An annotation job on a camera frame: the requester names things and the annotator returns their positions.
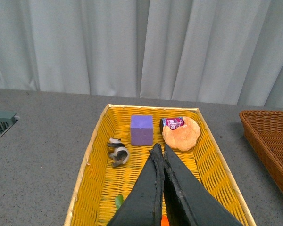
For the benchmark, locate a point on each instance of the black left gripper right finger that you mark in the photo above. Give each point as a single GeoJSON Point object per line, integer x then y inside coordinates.
{"type": "Point", "coordinates": [187, 201]}

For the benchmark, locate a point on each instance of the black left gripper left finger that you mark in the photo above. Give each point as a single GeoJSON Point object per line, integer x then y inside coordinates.
{"type": "Point", "coordinates": [143, 206]}

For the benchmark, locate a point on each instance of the brown wicker basket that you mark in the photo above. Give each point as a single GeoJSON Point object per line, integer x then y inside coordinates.
{"type": "Point", "coordinates": [264, 131]}

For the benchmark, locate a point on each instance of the green leaf toy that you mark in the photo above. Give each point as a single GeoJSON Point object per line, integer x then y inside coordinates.
{"type": "Point", "coordinates": [119, 200]}

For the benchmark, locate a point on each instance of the orange toy piece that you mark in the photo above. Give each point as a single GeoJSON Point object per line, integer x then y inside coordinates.
{"type": "Point", "coordinates": [164, 221]}

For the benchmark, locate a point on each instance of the grey white toy cat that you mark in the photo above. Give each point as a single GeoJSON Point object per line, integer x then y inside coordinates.
{"type": "Point", "coordinates": [120, 155]}

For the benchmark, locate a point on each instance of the bread roll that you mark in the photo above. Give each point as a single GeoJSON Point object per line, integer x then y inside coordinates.
{"type": "Point", "coordinates": [183, 138]}

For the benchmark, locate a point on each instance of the purple foam cube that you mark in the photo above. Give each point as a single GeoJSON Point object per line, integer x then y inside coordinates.
{"type": "Point", "coordinates": [141, 129]}

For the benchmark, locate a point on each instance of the grey curtain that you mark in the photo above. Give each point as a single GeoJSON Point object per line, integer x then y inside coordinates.
{"type": "Point", "coordinates": [214, 51]}

